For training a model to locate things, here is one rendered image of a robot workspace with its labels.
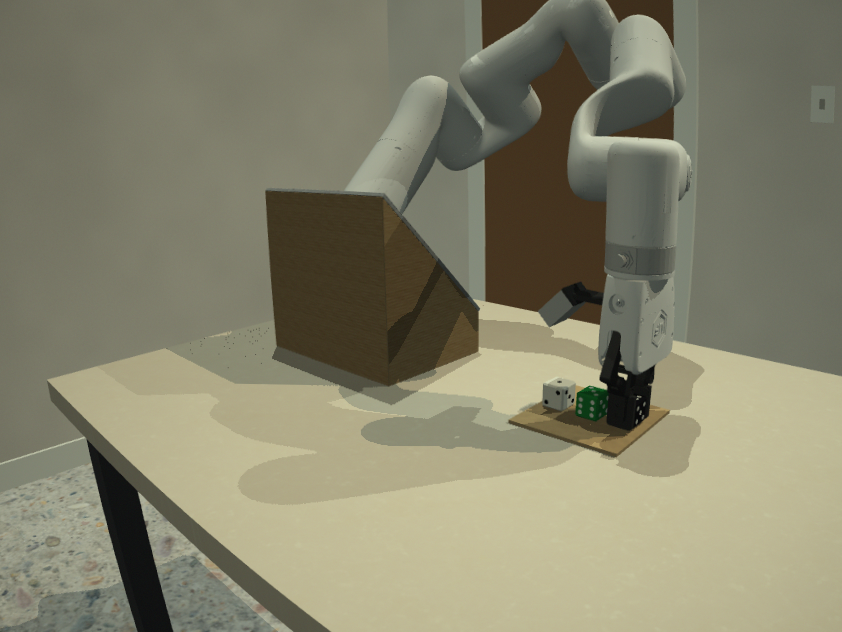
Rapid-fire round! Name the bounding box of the green die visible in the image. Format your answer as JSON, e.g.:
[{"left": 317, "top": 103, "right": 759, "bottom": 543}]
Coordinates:
[{"left": 575, "top": 385, "right": 608, "bottom": 422}]

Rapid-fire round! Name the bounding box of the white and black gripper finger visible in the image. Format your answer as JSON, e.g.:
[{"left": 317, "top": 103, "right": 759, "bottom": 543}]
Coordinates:
[
  {"left": 599, "top": 331, "right": 637, "bottom": 431},
  {"left": 634, "top": 365, "right": 655, "bottom": 419}
]

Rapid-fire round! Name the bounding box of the tan flat mat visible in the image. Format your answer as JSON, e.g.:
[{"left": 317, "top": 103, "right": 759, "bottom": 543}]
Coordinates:
[{"left": 508, "top": 385, "right": 670, "bottom": 457}]

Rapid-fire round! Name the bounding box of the black die with white pips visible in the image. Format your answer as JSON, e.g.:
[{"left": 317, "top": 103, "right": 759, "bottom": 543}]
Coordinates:
[{"left": 633, "top": 394, "right": 647, "bottom": 428}]

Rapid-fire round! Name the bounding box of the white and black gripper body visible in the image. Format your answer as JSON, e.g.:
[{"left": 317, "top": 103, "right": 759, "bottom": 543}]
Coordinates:
[{"left": 598, "top": 266, "right": 675, "bottom": 375}]

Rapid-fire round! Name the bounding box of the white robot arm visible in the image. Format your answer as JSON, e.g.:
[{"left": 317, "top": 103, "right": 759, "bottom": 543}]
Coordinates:
[{"left": 344, "top": 0, "right": 692, "bottom": 275}]

